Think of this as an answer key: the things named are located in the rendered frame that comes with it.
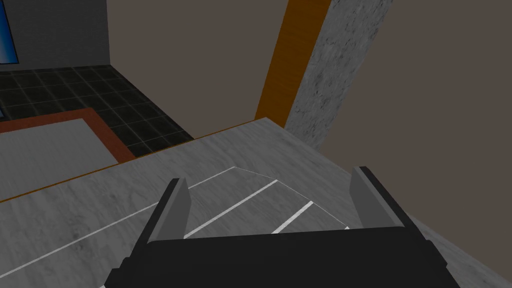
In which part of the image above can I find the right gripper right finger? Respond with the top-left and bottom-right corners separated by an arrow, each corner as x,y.
349,165 -> 419,234

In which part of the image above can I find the grey marble cupboard orange trim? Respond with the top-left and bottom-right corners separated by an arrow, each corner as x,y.
0,0 -> 512,288

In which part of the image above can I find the grey rug red-brown border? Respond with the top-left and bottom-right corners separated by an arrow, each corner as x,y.
0,107 -> 137,202

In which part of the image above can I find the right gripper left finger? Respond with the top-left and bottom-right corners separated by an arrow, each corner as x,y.
146,177 -> 193,245

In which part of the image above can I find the blue window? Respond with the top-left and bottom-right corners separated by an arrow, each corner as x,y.
0,0 -> 20,65

